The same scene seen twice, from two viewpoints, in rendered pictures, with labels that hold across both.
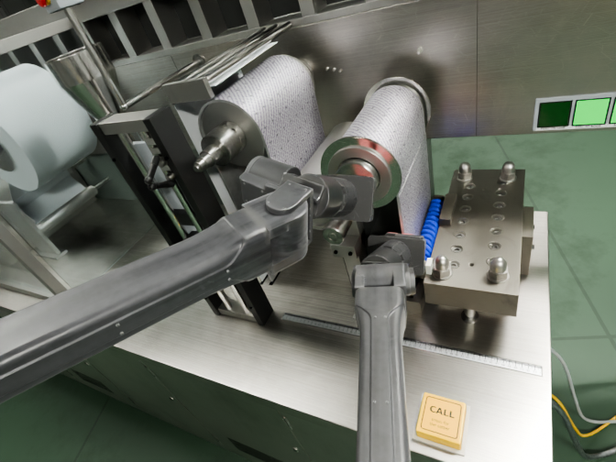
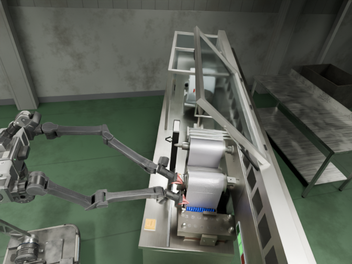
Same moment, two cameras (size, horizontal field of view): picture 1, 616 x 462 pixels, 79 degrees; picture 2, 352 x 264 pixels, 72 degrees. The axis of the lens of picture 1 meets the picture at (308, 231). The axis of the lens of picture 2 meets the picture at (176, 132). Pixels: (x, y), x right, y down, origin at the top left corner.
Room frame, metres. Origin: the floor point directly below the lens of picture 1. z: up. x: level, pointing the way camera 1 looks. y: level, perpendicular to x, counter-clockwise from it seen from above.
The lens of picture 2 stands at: (-0.19, -0.92, 2.54)
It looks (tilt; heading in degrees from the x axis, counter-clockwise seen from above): 39 degrees down; 53
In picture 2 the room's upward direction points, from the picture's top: 6 degrees clockwise
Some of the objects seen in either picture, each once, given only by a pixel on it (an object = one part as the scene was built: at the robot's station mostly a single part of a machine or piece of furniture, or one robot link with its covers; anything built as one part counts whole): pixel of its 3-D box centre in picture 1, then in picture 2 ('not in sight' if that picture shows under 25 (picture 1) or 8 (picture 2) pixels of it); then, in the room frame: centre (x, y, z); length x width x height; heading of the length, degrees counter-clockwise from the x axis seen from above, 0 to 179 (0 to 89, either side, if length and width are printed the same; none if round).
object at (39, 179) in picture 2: not in sight; (33, 184); (-0.30, 0.13, 1.47); 0.10 x 0.05 x 0.09; 161
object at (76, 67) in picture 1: (80, 65); not in sight; (1.08, 0.40, 1.50); 0.14 x 0.14 x 0.06
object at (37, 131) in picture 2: not in sight; (35, 129); (-0.20, 0.63, 1.45); 0.09 x 0.08 x 0.12; 71
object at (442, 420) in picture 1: (441, 419); (150, 223); (0.28, -0.11, 0.91); 0.07 x 0.07 x 0.02; 53
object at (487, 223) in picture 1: (479, 229); (206, 224); (0.58, -0.36, 1.00); 0.40 x 0.16 x 0.06; 143
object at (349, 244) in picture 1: (355, 267); (179, 192); (0.55, -0.07, 1.05); 0.06 x 0.05 x 0.31; 143
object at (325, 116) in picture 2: not in sight; (296, 125); (3.06, 0.37, 0.48); 1.87 x 0.71 x 0.96; 70
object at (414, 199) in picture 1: (416, 199); (201, 200); (0.62, -0.24, 1.11); 0.23 x 0.01 x 0.18; 143
